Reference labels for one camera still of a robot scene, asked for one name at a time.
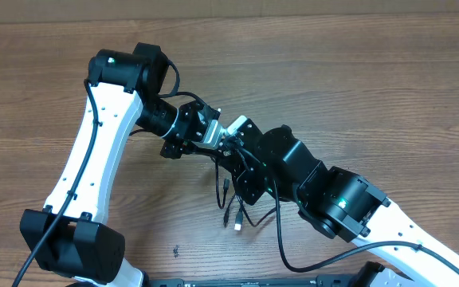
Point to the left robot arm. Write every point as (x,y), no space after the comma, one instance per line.
(69,235)

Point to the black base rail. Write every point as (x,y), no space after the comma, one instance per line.
(373,274)

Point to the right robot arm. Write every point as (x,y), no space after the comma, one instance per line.
(334,201)

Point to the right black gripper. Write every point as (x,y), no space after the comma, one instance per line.
(245,160)

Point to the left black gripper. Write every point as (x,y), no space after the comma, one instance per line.
(174,149)

